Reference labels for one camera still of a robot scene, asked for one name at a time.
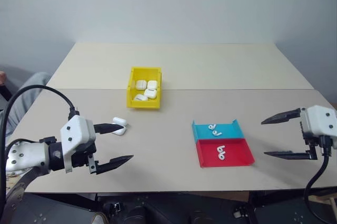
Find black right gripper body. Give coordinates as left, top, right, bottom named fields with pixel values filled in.
left=299, top=118, right=325, bottom=148

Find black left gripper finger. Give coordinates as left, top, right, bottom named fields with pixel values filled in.
left=93, top=122, right=125, bottom=135
left=95, top=154, right=135, bottom=176

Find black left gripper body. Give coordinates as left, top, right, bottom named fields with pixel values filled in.
left=70, top=141, right=100, bottom=175

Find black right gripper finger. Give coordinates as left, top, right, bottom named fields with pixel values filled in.
left=263, top=145, right=319, bottom=161
left=261, top=108, right=302, bottom=125

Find open white charging case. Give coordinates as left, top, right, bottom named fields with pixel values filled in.
left=111, top=117, right=128, bottom=137

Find yellow plastic bin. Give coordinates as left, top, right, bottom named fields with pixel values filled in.
left=126, top=66, right=162, bottom=110

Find red plastic tray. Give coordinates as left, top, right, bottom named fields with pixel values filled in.
left=195, top=138, right=256, bottom=169

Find blue plastic tray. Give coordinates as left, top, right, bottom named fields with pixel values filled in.
left=191, top=119, right=246, bottom=143

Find light wooden slats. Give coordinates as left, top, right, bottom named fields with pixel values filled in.
left=310, top=188, right=337, bottom=207

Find grey shoe tip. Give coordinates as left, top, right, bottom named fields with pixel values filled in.
left=91, top=211, right=109, bottom=224

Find dark flat panel with dots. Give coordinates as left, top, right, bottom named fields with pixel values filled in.
left=0, top=193, right=98, bottom=224
left=251, top=197, right=337, bottom=224

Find grey trousered bystander leg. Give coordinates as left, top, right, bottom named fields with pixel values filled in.
left=0, top=72, right=52, bottom=138

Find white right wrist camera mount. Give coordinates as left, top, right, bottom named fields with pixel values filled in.
left=300, top=105, right=337, bottom=150

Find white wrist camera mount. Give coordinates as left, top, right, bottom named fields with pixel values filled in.
left=60, top=114, right=97, bottom=174
left=300, top=105, right=337, bottom=150

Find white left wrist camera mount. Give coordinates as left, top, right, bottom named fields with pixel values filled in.
left=60, top=114, right=97, bottom=174

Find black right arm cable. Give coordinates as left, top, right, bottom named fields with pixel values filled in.
left=303, top=134, right=333, bottom=224

